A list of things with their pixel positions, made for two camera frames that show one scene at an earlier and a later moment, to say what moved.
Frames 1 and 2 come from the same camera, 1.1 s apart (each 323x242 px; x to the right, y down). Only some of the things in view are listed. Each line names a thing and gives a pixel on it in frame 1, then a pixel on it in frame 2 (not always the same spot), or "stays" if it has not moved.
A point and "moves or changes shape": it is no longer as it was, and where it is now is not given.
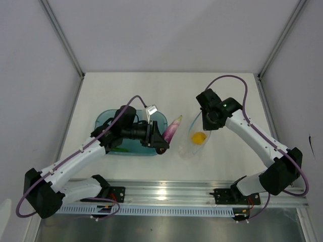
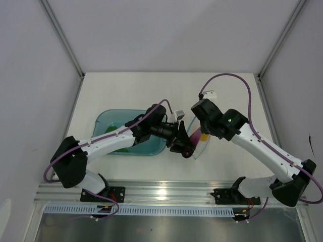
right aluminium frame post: (281, 41) stays
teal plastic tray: (132, 146) stays
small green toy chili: (118, 149) stays
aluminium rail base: (202, 192) stays
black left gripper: (158, 140) → (179, 141)
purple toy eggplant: (171, 130) moves or changes shape
